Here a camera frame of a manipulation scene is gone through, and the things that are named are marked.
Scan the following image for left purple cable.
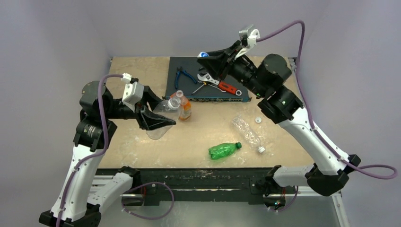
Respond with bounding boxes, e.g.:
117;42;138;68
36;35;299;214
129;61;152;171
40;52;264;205
54;74;175;227

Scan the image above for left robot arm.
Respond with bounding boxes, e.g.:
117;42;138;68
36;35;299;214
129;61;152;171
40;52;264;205
39;79;176;227

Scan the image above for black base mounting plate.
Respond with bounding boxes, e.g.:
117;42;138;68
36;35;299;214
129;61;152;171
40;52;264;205
97;168;296;208

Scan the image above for blue handled pliers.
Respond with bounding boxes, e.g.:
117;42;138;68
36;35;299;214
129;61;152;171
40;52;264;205
174;66;198;90

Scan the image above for slim clear plastic bottle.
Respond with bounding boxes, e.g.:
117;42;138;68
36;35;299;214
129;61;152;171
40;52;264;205
231;116;266;154

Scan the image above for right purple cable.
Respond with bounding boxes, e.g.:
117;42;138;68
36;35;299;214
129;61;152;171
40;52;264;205
257;20;399;213

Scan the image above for aluminium frame rail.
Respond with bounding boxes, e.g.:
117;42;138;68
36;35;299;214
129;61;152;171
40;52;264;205
89;175;342;197

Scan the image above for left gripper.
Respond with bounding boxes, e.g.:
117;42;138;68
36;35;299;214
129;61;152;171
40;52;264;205
103;86;176;129

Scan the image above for orange label plastic bottle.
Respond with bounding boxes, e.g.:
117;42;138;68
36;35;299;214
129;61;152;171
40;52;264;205
170;90;192;121

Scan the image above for purple cable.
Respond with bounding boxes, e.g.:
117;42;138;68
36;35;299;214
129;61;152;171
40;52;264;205
257;20;399;213
54;74;175;227

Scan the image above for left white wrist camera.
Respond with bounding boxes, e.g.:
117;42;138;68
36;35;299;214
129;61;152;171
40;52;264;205
121;73;144;112

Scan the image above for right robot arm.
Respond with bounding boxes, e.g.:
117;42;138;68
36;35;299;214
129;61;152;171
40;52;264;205
197;42;361;196

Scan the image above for black network switch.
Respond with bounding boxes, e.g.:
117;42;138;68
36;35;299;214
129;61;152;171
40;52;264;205
163;57;252;103

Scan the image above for white blue bottle cap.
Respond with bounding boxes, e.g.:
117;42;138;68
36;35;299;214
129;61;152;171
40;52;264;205
197;52;209;58

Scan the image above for yellow black screwdriver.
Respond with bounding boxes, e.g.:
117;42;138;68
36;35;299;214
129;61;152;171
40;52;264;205
192;82;207;95

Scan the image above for green plastic bottle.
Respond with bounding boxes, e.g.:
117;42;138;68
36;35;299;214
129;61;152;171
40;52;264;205
208;142;242;160

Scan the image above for large clear plastic bottle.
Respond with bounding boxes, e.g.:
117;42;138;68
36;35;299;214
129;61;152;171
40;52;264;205
146;97;182;140

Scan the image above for red handled adjustable wrench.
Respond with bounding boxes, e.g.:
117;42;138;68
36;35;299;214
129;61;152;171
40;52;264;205
197;73;242;96

